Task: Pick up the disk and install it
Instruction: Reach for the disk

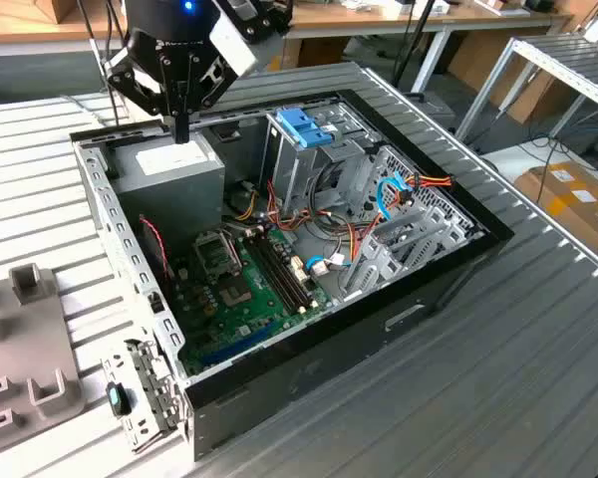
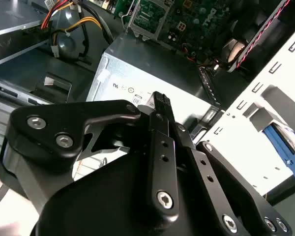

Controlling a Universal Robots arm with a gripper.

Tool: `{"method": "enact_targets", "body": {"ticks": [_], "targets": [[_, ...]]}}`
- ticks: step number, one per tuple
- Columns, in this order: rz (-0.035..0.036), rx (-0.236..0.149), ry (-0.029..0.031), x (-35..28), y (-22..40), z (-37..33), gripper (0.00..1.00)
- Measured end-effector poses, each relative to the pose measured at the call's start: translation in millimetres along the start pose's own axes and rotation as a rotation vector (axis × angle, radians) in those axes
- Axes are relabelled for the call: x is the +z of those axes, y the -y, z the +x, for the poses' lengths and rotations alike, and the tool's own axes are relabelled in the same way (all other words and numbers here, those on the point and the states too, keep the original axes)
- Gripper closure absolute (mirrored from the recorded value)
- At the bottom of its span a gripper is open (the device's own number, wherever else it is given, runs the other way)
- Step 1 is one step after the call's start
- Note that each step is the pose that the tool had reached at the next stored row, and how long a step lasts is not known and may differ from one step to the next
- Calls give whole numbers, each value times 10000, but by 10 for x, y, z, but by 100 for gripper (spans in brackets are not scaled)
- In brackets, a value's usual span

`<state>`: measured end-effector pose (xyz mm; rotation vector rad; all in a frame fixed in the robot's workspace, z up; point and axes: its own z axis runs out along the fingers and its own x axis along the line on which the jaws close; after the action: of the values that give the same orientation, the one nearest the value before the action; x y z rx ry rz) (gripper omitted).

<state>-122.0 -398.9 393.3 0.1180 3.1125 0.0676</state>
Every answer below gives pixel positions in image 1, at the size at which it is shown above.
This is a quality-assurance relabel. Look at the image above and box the blue plastic drive latch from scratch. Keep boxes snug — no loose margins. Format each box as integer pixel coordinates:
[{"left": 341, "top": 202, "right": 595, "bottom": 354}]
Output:
[{"left": 275, "top": 108, "right": 339, "bottom": 149}]

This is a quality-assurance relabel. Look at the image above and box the teal black latch handle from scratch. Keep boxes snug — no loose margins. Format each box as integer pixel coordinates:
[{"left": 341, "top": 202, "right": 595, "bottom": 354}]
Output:
[{"left": 105, "top": 380, "right": 133, "bottom": 415}]

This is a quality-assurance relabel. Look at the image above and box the wooden desk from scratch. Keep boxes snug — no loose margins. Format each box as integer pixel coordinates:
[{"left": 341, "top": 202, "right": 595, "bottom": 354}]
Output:
[{"left": 0, "top": 0, "right": 577, "bottom": 96}]

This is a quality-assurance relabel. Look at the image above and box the brown box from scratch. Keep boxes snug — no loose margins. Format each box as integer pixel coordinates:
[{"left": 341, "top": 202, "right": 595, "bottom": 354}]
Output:
[{"left": 32, "top": 0, "right": 81, "bottom": 25}]

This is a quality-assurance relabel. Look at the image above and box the orange red yellow power wire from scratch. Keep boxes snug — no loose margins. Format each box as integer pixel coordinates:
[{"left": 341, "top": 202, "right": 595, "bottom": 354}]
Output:
[{"left": 397, "top": 171, "right": 453, "bottom": 208}]

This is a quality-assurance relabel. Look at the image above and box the blue expansion slot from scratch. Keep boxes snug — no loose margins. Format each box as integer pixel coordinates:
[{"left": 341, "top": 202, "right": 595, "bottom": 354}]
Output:
[{"left": 197, "top": 321, "right": 276, "bottom": 370}]

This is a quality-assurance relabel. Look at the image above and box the black open PC case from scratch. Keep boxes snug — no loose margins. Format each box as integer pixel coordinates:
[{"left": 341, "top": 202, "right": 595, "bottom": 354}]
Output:
[{"left": 69, "top": 88, "right": 517, "bottom": 462}]

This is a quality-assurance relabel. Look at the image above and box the black RAM slot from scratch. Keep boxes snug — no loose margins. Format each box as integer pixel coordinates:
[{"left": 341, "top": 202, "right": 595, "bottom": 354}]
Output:
[
  {"left": 260, "top": 233, "right": 314, "bottom": 307},
  {"left": 255, "top": 235, "right": 309, "bottom": 311},
  {"left": 243, "top": 238, "right": 298, "bottom": 317},
  {"left": 249, "top": 237, "right": 304, "bottom": 314}
]

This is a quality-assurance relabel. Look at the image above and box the metal socket cover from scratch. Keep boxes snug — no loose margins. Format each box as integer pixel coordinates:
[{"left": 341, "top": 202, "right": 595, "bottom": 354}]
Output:
[{"left": 192, "top": 229, "right": 243, "bottom": 279}]

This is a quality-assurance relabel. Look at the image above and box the metal drive cage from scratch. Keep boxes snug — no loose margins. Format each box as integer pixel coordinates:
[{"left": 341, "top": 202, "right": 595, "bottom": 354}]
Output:
[{"left": 258, "top": 99, "right": 380, "bottom": 220}]

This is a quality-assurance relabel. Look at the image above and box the thin metal locking lever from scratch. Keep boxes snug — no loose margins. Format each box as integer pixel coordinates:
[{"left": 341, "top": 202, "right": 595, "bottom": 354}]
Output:
[{"left": 227, "top": 232, "right": 244, "bottom": 275}]

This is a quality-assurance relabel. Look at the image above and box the cardboard box with labels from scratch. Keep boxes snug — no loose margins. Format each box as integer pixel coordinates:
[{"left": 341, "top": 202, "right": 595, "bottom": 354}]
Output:
[{"left": 513, "top": 161, "right": 598, "bottom": 260}]

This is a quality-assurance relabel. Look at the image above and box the brown cardboard sheet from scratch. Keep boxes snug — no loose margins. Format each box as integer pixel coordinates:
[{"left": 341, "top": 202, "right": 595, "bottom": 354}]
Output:
[{"left": 448, "top": 29, "right": 574, "bottom": 125}]

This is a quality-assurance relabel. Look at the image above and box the coloured wire bundle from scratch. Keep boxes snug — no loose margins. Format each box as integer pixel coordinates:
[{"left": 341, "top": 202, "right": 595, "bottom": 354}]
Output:
[{"left": 222, "top": 177, "right": 378, "bottom": 263}]

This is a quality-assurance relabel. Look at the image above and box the black tripod stand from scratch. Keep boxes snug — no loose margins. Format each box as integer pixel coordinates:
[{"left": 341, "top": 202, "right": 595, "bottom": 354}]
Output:
[{"left": 392, "top": 0, "right": 438, "bottom": 96}]

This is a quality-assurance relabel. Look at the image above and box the metal expansion card bracket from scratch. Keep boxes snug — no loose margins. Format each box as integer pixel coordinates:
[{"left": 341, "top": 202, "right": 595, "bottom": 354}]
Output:
[{"left": 102, "top": 338, "right": 190, "bottom": 454}]

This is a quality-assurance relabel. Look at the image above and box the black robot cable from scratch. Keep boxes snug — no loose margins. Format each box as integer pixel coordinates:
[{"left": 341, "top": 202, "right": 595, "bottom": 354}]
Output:
[{"left": 77, "top": 0, "right": 131, "bottom": 126}]

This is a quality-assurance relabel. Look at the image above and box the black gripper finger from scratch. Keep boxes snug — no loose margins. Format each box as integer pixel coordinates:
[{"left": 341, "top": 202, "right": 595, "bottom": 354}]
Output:
[
  {"left": 180, "top": 53, "right": 238, "bottom": 145},
  {"left": 104, "top": 49, "right": 182, "bottom": 145}
]

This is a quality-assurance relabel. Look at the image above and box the grey parts rack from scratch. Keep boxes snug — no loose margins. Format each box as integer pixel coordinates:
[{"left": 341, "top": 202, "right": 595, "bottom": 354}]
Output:
[{"left": 0, "top": 266, "right": 89, "bottom": 457}]

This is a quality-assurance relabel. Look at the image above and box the metal disk bay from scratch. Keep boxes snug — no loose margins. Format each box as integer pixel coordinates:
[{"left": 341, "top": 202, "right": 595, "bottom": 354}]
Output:
[{"left": 338, "top": 146, "right": 485, "bottom": 305}]

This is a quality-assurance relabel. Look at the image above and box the blue data wire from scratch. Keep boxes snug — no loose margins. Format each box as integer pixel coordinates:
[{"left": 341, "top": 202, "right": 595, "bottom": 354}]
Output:
[{"left": 302, "top": 170, "right": 411, "bottom": 273}]

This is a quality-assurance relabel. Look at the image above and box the green motherboard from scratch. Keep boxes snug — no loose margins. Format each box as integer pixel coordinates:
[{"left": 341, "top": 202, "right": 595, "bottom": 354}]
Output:
[{"left": 170, "top": 226, "right": 341, "bottom": 378}]

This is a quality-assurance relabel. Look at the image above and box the black case fan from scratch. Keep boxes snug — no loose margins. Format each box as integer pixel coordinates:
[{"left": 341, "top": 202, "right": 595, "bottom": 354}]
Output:
[{"left": 138, "top": 213, "right": 176, "bottom": 281}]

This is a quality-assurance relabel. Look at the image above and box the grey power supply unit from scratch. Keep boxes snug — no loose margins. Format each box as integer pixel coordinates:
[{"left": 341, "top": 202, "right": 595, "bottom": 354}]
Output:
[{"left": 107, "top": 129, "right": 226, "bottom": 255}]

